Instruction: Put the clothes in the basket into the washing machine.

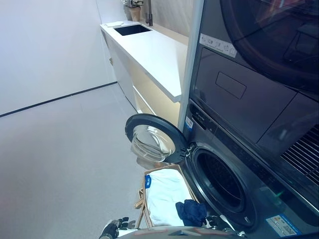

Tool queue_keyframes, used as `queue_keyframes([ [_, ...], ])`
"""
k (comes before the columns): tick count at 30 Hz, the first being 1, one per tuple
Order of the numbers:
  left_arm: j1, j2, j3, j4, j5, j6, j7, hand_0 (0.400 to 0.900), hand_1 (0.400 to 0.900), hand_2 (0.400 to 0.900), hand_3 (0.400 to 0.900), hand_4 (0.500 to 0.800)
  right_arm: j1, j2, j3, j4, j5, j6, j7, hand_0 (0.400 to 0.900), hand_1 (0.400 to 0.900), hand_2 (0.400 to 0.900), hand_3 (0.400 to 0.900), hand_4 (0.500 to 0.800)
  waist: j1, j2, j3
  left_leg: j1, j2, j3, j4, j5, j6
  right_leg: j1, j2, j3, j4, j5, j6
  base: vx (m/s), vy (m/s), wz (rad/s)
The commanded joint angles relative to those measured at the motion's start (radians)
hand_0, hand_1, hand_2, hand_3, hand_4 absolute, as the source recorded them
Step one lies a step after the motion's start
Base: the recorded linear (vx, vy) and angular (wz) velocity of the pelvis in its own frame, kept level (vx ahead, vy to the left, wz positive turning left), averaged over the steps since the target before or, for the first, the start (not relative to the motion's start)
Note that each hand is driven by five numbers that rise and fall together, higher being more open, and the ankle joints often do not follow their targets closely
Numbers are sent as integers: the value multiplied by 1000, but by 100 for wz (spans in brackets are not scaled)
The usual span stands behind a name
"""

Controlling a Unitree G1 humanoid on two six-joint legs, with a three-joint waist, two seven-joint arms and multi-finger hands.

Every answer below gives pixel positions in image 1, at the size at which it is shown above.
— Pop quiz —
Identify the potted plant foliage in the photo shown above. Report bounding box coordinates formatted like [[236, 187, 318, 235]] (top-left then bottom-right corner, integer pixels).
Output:
[[121, 0, 143, 9]]

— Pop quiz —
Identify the dark grey stacked dryer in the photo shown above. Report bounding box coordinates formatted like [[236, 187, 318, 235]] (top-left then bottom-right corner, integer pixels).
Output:
[[193, 0, 319, 186]]

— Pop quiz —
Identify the robot torso with red marks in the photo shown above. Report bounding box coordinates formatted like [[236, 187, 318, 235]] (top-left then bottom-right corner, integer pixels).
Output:
[[117, 225, 248, 239]]

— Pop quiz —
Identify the beige plant pot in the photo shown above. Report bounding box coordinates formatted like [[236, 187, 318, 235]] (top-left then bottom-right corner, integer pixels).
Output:
[[129, 6, 142, 22]]

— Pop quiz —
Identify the black recessed sink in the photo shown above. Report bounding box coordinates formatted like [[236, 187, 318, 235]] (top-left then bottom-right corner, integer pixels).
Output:
[[113, 24, 153, 37]]

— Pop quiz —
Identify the dark grey front-load washing machine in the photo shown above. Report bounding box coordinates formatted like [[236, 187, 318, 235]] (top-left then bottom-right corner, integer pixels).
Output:
[[178, 98, 319, 239]]

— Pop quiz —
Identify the dark blue garment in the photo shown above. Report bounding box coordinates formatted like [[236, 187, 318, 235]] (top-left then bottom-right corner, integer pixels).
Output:
[[175, 199, 207, 226]]

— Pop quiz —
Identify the white countertop cabinet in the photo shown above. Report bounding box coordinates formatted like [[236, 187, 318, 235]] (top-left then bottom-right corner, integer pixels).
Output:
[[99, 21, 189, 115]]

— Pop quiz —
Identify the round glass washer door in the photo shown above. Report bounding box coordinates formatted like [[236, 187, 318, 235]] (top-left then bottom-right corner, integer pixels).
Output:
[[125, 114, 190, 170]]

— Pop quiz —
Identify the blue white sticker below door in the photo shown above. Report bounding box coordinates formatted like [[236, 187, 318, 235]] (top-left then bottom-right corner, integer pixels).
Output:
[[265, 215, 300, 236]]

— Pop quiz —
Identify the white instruction sticker on dryer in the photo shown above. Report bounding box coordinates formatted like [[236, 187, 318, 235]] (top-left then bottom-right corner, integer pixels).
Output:
[[199, 33, 237, 58]]

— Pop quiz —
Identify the dark metal faucet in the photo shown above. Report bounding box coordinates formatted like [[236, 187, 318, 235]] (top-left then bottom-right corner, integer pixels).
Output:
[[145, 0, 154, 27]]

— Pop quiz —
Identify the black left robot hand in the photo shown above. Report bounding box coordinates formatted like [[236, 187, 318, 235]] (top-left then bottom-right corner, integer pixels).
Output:
[[100, 217, 137, 239]]

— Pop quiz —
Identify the white cloth basket liner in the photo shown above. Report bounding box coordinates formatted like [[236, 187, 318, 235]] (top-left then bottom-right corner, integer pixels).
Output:
[[146, 169, 198, 227]]

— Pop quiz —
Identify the wooden frame laundry basket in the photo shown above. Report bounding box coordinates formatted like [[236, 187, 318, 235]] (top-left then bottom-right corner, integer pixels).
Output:
[[134, 163, 200, 229]]

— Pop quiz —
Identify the white flat item by sink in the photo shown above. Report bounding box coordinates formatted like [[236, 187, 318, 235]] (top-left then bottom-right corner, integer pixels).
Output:
[[103, 21, 125, 28]]

